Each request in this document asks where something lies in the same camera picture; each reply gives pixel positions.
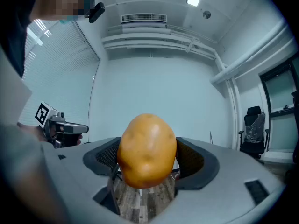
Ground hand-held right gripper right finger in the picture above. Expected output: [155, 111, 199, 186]
[175, 136, 221, 191]

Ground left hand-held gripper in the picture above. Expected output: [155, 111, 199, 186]
[35, 101, 90, 149]

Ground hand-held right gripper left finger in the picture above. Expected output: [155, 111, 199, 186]
[83, 137, 122, 176]

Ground orange fruit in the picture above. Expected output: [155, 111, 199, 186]
[116, 113, 178, 189]

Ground person's right forearm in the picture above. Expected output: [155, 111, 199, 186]
[0, 122, 71, 224]

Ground person's left forearm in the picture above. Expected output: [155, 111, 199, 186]
[16, 122, 49, 142]

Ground person's left hand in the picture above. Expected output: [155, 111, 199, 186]
[68, 133, 83, 147]

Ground white window blinds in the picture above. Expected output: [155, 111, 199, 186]
[18, 19, 101, 132]

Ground black office chair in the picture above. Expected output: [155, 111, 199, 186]
[238, 105, 271, 160]

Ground dark framed glass door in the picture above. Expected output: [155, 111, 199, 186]
[257, 55, 299, 155]

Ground person's black clothing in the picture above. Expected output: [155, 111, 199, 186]
[0, 0, 51, 79]

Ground white ceiling pipes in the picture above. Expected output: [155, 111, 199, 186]
[209, 20, 295, 84]

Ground person's head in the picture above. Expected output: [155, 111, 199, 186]
[30, 0, 96, 24]

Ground white air conditioner vent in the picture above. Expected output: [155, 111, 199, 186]
[121, 13, 168, 24]

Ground white vertical wall pipes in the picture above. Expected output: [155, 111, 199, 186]
[224, 77, 242, 151]

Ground black head-worn camera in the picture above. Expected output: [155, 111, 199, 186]
[84, 2, 106, 24]

